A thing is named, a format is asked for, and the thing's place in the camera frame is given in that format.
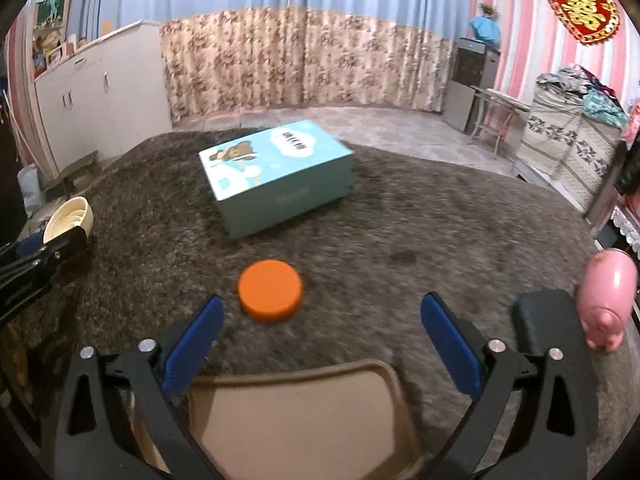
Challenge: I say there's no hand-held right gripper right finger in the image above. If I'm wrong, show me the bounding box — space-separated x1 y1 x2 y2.
421 292 601 480

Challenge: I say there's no pink printed hanging bag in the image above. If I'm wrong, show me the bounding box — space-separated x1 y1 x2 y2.
620 102 640 146

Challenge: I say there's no blue cloth cover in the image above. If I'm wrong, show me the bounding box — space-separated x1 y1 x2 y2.
468 16 502 46

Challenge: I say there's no cream plastic bowl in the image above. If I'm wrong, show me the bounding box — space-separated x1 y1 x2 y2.
42 196 95 246

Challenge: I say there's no small wooden stool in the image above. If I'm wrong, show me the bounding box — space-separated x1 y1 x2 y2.
42 152 98 201

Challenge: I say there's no white cabinet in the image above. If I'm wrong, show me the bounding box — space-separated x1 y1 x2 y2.
32 20 173 171

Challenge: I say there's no white plastic bag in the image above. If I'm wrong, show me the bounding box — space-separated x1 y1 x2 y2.
17 165 41 211

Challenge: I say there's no pile of clothes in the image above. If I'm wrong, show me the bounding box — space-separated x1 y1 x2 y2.
537 64 628 128

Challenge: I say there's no patterned blanket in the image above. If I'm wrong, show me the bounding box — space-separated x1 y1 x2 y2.
515 82 628 211

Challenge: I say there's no pink piggy bank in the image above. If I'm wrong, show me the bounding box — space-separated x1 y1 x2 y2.
575 249 640 351

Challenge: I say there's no white lace cloth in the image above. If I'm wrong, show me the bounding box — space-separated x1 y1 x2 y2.
607 207 640 261

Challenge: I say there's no grey water dispenser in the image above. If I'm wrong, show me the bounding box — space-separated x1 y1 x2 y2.
445 37 501 133

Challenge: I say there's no red heart wall decoration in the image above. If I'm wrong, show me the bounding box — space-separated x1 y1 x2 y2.
544 0 621 47

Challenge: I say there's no orange round lid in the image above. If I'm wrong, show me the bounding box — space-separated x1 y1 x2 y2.
237 260 304 323

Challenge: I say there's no blue floral curtain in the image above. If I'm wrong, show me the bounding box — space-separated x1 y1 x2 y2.
67 0 473 121

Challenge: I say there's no small folding table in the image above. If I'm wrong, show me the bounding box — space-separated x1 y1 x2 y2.
467 85 533 158

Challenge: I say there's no beige square tray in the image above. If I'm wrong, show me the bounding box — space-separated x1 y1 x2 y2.
132 360 426 480

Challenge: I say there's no black flat pouch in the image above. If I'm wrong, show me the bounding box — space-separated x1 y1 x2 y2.
512 290 588 356

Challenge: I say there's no teal cardboard box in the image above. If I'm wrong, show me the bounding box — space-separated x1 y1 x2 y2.
198 120 356 238

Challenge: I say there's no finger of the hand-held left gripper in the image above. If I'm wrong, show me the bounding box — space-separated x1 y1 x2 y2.
0 234 46 267
10 227 89 286

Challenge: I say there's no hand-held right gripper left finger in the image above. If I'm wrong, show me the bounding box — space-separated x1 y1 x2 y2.
52 295 226 480

